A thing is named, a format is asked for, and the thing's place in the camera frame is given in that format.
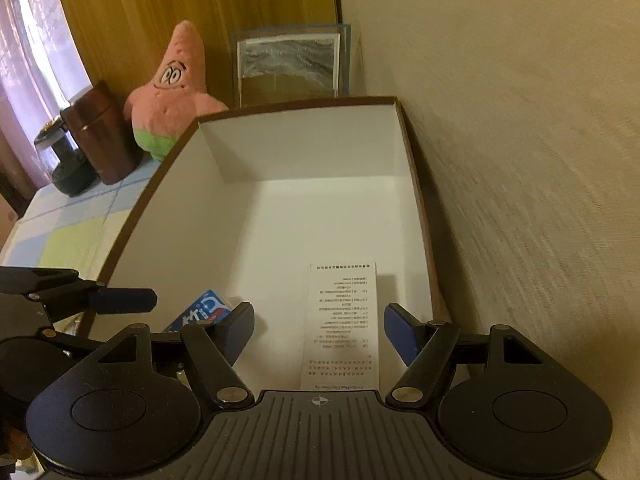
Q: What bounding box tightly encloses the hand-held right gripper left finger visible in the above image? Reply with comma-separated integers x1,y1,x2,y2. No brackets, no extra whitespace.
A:
90,302,256,409

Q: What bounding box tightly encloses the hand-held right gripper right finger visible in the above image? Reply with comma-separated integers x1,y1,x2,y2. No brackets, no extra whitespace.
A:
384,302,546,406

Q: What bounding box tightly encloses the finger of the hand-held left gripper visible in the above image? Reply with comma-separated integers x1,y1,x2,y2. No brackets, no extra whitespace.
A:
0,327,117,362
0,267,159,326

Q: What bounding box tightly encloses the brown box with white interior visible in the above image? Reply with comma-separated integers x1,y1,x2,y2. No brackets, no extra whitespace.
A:
80,95,451,396

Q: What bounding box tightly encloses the blue and white carton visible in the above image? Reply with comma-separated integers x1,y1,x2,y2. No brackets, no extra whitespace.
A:
162,289,236,333

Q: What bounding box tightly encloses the white paper receipt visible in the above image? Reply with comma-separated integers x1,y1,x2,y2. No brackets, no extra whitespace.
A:
299,261,386,392

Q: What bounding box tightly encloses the checked tablecloth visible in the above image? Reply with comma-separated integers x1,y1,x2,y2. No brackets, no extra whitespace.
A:
0,152,168,338

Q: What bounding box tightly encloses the black humidifier with clear dome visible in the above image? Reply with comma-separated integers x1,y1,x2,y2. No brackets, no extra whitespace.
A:
34,127,96,197

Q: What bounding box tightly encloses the brown cylindrical canister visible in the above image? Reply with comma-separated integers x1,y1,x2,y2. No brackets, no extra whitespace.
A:
60,80,143,186

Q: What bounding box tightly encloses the pink star plush toy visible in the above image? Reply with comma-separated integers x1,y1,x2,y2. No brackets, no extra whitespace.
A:
123,20,230,162

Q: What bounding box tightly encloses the pink sheer curtain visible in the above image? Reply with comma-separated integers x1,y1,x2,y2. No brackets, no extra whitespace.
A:
0,0,93,213

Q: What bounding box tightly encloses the framed picture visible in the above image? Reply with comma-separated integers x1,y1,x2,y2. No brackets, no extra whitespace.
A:
231,22,353,108

